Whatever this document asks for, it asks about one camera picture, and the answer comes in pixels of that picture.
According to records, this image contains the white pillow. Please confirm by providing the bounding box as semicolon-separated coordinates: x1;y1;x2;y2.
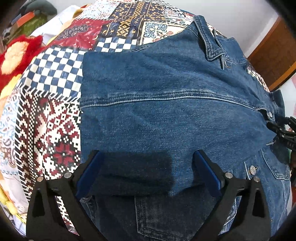
30;5;80;45

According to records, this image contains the wooden door frame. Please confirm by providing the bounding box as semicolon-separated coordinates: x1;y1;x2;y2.
248;17;295;91

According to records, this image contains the yellow blanket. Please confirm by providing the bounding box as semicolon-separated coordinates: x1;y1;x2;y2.
0;187;18;215

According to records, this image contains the green storage box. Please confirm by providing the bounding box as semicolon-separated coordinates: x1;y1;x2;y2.
9;14;48;38

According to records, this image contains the blue denim jacket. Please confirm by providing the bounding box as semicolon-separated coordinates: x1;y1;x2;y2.
80;16;291;240

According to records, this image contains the clutter pile of clothes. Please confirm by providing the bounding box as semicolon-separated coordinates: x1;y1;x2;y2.
0;0;57;31

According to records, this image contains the red plush toy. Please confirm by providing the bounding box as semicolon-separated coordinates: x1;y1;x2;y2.
1;35;44;91

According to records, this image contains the patchwork patterned bedspread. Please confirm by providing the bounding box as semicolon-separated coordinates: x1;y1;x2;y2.
0;0;270;235

